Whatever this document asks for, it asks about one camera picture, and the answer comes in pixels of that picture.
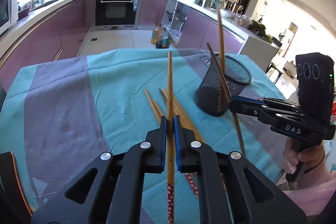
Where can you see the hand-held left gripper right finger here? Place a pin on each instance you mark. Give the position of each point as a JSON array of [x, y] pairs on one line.
[[176, 137]]

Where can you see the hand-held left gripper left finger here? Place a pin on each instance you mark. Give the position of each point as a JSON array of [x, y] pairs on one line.
[[164, 137]]

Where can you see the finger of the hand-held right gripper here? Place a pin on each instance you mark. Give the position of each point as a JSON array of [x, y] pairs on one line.
[[246, 108], [249, 99]]

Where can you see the light wooden chopstick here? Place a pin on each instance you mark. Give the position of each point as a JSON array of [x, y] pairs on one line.
[[220, 37], [193, 132], [153, 106]]

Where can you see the wooden chopstick red patterned end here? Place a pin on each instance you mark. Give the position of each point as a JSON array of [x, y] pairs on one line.
[[183, 119], [170, 82]]

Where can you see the dark brown wooden chopstick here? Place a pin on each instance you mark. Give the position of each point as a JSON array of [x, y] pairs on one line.
[[237, 134]]

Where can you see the black mesh utensil holder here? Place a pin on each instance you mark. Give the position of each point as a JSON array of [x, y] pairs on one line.
[[210, 92]]

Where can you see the person's right forearm pink sleeve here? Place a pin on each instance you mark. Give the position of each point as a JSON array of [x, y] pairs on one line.
[[315, 192]]

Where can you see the person's right hand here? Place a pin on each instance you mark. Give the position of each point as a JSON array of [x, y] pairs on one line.
[[290, 161]]

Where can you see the red plastic bag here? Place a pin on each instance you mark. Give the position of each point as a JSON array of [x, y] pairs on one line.
[[334, 108]]

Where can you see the dark dining stool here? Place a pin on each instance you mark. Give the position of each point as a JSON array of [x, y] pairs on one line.
[[275, 67]]

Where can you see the leafy green vegetables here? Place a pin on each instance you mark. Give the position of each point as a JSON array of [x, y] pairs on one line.
[[262, 31]]

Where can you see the teal grey striped tablecloth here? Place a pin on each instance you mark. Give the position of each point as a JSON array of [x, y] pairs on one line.
[[78, 108]]

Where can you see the dark oil bottle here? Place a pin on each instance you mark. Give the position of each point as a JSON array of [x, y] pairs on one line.
[[162, 41]]

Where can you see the clear plastic bag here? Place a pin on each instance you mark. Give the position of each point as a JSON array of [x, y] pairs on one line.
[[174, 35]]

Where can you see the yellow oil bottle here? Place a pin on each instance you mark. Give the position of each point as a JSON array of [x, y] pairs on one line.
[[155, 36]]

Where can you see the steel thermos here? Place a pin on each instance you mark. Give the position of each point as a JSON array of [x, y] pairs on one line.
[[208, 1]]

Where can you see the black built-in oven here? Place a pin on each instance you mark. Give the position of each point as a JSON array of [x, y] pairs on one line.
[[115, 8]]

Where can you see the dark chair backrest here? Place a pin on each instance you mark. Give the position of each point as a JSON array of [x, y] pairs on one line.
[[10, 182]]

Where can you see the brown container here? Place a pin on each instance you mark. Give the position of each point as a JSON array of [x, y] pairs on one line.
[[23, 12]]

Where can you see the white microwave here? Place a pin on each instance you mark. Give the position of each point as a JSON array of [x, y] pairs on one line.
[[6, 11]]

